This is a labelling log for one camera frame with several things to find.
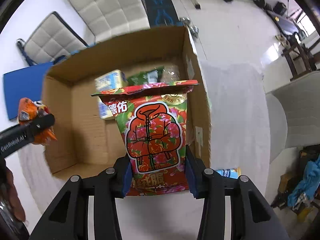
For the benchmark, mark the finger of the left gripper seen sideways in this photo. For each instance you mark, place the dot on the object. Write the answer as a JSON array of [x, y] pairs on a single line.
[[39, 124]]

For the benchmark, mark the blue green cardboard box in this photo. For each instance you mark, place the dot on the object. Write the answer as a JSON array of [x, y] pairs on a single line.
[[86, 144]]

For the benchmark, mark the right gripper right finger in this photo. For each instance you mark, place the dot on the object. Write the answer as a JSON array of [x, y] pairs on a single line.
[[251, 215]]

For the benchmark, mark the chrome dumbbell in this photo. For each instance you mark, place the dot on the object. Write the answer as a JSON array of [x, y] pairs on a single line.
[[194, 30]]

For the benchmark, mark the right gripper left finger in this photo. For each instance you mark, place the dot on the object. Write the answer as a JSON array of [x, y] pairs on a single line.
[[67, 215]]

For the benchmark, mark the black blue workout bench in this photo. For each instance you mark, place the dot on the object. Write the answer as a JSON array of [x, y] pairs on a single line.
[[161, 13]]

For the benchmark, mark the blue plastic bag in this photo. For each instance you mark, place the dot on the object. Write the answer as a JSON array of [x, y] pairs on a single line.
[[307, 187]]

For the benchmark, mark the yellow white snack packet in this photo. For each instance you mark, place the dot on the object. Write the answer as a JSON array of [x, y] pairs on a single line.
[[111, 80]]

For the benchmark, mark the person's left hand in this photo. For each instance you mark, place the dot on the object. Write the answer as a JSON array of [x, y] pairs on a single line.
[[8, 180]]

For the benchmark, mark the green snack bag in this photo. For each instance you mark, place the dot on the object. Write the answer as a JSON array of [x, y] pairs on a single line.
[[145, 77]]

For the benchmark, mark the red floral snack bag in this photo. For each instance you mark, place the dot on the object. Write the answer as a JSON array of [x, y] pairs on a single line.
[[152, 120]]

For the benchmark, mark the beige quilted cushion small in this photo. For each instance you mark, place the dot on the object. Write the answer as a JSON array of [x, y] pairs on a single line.
[[52, 39]]

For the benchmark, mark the blue floor mat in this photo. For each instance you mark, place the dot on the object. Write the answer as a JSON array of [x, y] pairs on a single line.
[[23, 83]]

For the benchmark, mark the orange snack packet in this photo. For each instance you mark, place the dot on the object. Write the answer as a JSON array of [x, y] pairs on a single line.
[[29, 111]]

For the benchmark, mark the clear plastic snack bag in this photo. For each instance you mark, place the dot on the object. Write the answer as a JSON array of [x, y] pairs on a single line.
[[170, 73]]

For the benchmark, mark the light blue milk pouch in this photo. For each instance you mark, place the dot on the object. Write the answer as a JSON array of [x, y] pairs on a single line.
[[233, 173]]

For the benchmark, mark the beige quilted cushion large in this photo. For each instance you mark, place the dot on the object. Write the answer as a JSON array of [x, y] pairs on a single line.
[[109, 18]]

